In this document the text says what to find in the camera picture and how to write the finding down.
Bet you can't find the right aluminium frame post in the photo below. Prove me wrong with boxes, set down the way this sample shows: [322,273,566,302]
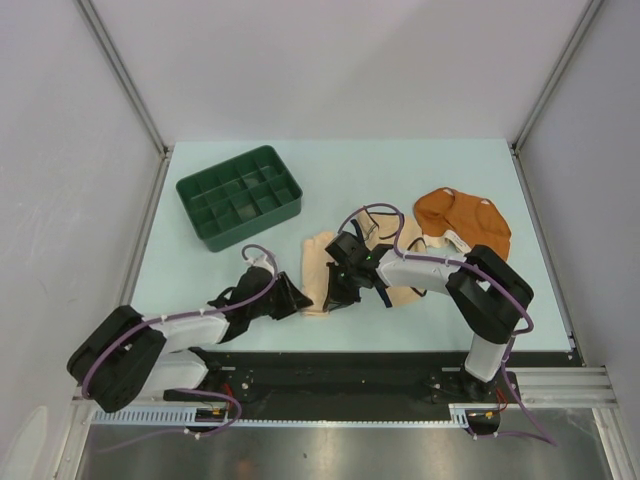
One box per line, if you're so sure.
[510,0,607,155]

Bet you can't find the aluminium frame post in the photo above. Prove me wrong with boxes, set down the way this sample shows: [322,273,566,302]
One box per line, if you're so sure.
[510,0,607,155]
[74,0,169,158]

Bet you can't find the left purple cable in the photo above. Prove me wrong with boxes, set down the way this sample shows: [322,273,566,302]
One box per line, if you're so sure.
[79,243,279,401]

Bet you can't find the left aluminium frame post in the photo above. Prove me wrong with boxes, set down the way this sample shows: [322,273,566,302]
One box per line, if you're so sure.
[74,0,169,158]

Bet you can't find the white slotted cable duct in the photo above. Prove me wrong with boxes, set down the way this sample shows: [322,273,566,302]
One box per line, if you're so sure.
[94,403,496,430]

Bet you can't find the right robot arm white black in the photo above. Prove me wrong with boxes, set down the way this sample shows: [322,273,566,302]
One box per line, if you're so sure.
[325,232,534,401]

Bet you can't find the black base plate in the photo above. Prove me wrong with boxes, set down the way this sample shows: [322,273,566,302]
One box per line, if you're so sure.
[164,349,521,424]

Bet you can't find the green compartment tray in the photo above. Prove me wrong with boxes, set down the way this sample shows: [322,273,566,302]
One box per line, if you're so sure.
[176,145,303,253]

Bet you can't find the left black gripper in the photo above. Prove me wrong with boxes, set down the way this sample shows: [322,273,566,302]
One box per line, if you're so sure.
[248,271,312,320]

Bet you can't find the orange brown underwear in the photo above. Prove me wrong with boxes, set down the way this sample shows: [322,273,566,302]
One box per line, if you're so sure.
[413,187,512,261]

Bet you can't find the purple cable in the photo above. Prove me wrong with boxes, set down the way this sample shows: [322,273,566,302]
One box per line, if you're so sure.
[79,243,279,401]
[337,201,559,446]

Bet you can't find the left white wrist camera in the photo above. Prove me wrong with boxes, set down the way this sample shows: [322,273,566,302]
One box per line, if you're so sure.
[244,254,275,276]

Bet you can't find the beige navy-trimmed underwear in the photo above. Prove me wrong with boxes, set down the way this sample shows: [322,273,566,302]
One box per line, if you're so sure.
[349,209,429,309]

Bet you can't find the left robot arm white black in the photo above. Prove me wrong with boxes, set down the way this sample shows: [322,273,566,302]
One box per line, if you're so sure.
[66,266,313,413]

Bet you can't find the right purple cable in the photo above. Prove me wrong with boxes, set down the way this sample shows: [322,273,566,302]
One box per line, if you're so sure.
[337,201,559,446]

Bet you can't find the peach boxer underwear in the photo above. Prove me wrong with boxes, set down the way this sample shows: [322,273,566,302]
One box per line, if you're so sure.
[301,231,335,316]

